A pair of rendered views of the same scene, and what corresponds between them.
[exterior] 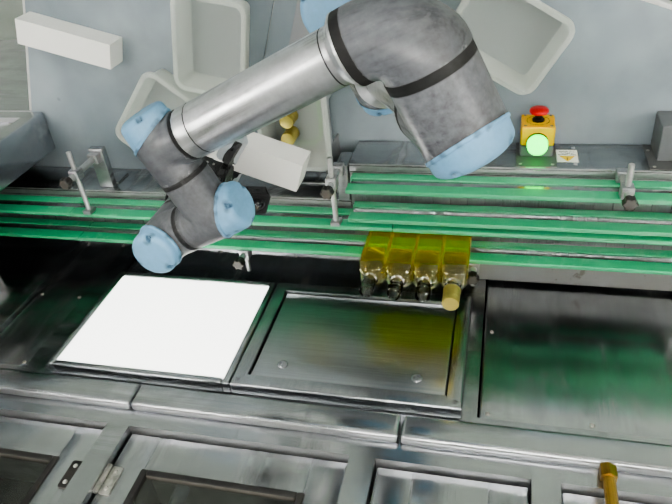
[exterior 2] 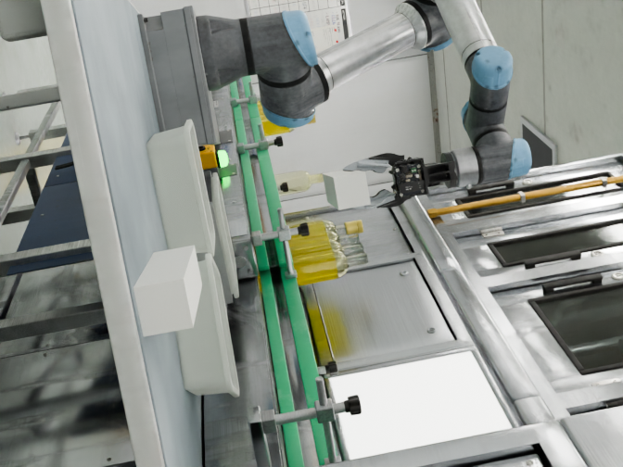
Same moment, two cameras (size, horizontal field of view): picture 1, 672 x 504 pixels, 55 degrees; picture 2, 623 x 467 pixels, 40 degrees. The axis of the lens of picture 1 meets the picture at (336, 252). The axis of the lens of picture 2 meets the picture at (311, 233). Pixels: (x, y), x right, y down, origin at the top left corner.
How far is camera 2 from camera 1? 2.39 m
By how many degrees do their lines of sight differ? 90
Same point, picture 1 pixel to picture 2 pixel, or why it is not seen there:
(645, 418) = (377, 218)
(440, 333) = (349, 277)
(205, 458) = (541, 349)
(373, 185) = (274, 223)
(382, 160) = (237, 221)
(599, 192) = (260, 155)
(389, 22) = not seen: outside the picture
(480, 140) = not seen: hidden behind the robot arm
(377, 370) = (407, 289)
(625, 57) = not seen: hidden behind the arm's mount
